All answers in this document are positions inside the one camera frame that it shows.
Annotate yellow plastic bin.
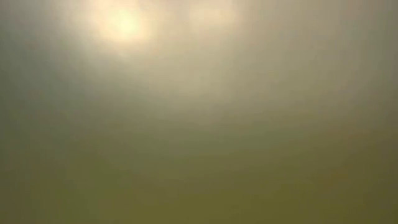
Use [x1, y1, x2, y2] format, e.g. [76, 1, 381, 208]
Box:
[0, 0, 398, 224]

